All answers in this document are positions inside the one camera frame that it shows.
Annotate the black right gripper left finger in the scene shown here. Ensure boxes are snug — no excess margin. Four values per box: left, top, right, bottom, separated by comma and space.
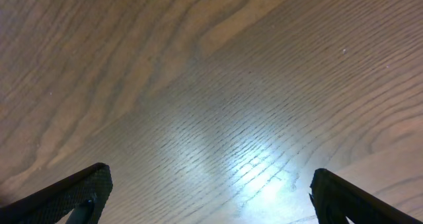
1, 163, 113, 224

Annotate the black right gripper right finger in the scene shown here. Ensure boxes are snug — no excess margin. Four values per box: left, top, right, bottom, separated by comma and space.
309, 168, 422, 224

